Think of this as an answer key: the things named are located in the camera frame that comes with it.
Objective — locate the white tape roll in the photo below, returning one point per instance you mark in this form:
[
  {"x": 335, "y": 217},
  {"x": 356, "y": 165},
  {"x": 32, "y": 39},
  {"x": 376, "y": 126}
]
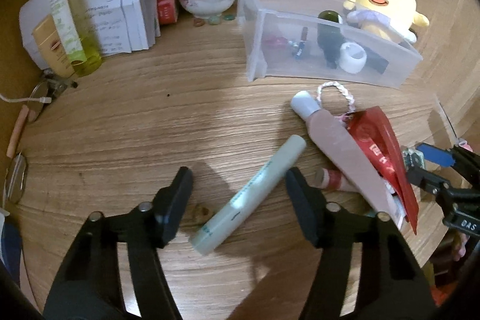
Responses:
[{"x": 352, "y": 57}]

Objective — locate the yellow chick plush toy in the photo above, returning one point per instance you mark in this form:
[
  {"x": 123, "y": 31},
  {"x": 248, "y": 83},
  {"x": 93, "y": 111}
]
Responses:
[{"x": 389, "y": 19}]

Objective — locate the red small box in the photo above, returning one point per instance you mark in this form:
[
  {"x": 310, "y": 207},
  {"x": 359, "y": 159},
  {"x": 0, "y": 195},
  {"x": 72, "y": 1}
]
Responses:
[{"x": 167, "y": 11}]

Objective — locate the white folded paper boxes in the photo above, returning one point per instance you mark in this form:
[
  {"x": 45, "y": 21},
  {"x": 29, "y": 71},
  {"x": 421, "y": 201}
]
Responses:
[{"x": 115, "y": 26}]

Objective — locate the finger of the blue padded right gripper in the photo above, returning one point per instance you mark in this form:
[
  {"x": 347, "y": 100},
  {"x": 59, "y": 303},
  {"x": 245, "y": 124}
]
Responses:
[{"x": 462, "y": 160}]

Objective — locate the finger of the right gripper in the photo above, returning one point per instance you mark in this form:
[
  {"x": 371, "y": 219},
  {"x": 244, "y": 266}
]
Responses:
[{"x": 428, "y": 181}]

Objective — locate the beige cream tube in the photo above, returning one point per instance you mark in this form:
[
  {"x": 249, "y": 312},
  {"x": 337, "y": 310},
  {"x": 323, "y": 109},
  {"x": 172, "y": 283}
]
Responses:
[{"x": 51, "y": 48}]

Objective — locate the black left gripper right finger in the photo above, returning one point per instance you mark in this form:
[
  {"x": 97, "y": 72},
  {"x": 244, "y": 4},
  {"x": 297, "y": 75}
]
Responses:
[{"x": 392, "y": 284}]

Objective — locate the pink tube white cap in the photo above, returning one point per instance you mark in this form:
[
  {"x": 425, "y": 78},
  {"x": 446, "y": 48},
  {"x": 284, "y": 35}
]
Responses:
[{"x": 338, "y": 145}]

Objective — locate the dark green bottle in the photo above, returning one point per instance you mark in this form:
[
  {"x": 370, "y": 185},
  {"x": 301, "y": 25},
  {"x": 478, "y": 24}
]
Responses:
[{"x": 330, "y": 38}]

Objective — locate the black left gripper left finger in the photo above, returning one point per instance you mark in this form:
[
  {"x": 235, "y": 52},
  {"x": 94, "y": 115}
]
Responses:
[{"x": 87, "y": 284}]

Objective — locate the red gift bag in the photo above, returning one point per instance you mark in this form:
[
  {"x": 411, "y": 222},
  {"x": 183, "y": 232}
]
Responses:
[{"x": 372, "y": 131}]

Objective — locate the white floral bowl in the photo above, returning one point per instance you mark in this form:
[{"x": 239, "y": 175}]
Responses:
[{"x": 204, "y": 9}]

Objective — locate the pale green cosmetic tube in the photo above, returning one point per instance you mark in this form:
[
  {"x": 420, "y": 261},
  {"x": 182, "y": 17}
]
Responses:
[{"x": 230, "y": 217}]

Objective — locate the yellow green liquid bottle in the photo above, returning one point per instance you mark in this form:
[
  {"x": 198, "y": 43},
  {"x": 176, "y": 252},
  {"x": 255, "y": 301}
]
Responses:
[{"x": 80, "y": 38}]

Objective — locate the clear plastic storage bin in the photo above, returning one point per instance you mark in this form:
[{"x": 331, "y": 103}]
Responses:
[{"x": 316, "y": 39}]

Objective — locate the white green cosmetic tube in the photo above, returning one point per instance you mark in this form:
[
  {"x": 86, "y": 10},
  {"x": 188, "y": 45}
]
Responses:
[{"x": 67, "y": 31}]

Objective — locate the round metal mirror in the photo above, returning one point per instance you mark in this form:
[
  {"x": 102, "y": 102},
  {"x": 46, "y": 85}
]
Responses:
[{"x": 40, "y": 98}]

